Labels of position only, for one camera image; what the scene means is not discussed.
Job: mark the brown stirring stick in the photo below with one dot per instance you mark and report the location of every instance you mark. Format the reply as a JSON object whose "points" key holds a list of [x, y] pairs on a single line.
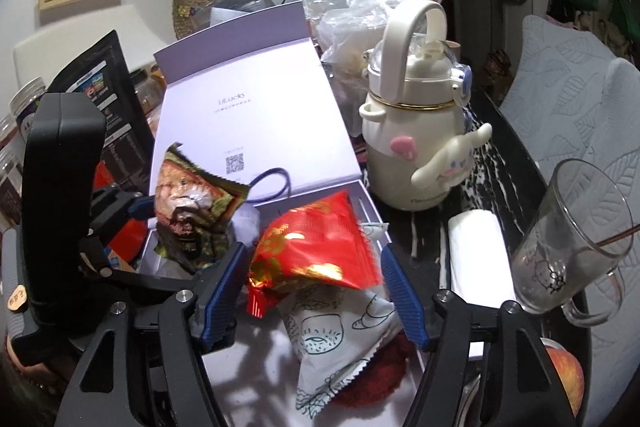
{"points": [[620, 238]]}

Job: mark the clear plastic bag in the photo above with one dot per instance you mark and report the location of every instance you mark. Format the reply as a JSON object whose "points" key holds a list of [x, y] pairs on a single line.
{"points": [[350, 27]]}

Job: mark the clear jar with dark label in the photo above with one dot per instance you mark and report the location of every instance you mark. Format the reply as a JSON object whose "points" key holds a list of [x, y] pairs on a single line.
{"points": [[27, 97]]}

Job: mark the red apple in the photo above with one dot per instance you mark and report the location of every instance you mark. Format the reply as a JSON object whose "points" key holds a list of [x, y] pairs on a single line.
{"points": [[567, 377]]}

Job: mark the leaf pattern grey cushions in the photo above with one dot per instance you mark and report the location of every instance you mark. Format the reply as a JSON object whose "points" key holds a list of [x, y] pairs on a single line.
{"points": [[625, 147]]}

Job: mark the clear glass mug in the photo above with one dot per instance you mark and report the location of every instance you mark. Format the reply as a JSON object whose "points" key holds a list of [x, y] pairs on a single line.
{"points": [[555, 227]]}

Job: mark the translucent food bag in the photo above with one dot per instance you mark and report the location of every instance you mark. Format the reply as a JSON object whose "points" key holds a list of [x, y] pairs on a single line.
{"points": [[247, 222]]}

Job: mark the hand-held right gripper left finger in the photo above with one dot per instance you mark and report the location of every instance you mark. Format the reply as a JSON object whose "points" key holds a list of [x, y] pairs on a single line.
{"points": [[220, 297]]}

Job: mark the black printed pouch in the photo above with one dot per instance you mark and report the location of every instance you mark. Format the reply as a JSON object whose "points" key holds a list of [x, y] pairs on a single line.
{"points": [[115, 107]]}

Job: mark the clear jar of brown powder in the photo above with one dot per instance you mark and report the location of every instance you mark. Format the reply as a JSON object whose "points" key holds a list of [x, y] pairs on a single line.
{"points": [[10, 192]]}

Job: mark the red gold foil packet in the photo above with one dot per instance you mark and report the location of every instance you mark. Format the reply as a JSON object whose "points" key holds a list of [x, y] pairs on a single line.
{"points": [[320, 247]]}

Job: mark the lavender gift box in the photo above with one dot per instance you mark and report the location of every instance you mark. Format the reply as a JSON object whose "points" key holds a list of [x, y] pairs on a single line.
{"points": [[260, 117]]}

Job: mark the red fuzzy cloth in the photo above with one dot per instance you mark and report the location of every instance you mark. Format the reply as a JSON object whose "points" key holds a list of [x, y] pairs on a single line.
{"points": [[385, 372]]}

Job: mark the white paper roll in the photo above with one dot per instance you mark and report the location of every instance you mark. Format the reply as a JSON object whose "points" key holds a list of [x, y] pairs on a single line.
{"points": [[480, 257]]}

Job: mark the green brown snack packet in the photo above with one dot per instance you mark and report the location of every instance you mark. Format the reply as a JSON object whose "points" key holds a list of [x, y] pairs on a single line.
{"points": [[190, 197]]}

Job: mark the cream water bottle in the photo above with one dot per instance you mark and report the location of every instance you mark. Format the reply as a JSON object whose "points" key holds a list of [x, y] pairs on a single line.
{"points": [[410, 147]]}

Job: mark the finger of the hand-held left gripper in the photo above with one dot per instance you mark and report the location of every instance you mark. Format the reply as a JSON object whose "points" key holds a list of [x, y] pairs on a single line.
{"points": [[142, 207], [140, 284]]}

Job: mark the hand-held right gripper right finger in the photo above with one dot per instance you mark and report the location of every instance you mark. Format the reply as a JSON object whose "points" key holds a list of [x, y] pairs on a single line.
{"points": [[405, 302]]}

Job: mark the white line-print pouch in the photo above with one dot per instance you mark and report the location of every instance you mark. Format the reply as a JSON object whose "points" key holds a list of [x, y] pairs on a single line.
{"points": [[325, 347]]}

